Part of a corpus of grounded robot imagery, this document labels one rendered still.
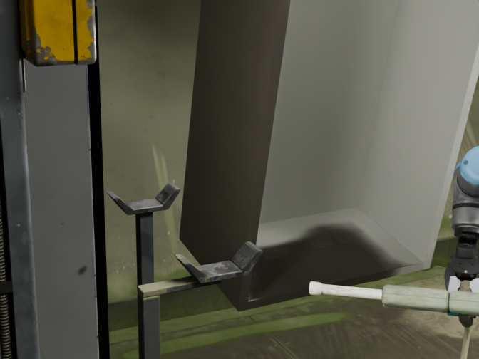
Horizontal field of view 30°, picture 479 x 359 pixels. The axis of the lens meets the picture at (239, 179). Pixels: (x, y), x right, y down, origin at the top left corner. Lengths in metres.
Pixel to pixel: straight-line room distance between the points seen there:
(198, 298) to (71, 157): 1.76
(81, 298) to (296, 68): 1.14
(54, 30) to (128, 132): 2.37
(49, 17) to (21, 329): 0.29
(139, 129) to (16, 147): 2.34
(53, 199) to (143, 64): 1.91
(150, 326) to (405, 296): 1.37
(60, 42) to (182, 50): 2.55
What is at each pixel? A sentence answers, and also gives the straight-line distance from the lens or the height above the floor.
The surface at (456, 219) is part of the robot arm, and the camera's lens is 2.22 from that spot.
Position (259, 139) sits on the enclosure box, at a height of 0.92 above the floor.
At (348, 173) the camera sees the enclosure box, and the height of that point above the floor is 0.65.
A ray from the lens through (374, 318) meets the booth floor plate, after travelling 3.15.
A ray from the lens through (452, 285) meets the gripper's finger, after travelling 2.19.
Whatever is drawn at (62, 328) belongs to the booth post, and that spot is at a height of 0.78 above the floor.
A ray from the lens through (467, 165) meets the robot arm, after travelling 2.12.
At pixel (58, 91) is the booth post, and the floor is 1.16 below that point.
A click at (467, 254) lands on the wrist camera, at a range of 2.12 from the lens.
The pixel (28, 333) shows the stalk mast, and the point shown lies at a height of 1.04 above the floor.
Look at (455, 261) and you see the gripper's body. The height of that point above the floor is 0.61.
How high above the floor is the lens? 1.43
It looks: 18 degrees down
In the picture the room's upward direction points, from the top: 1 degrees clockwise
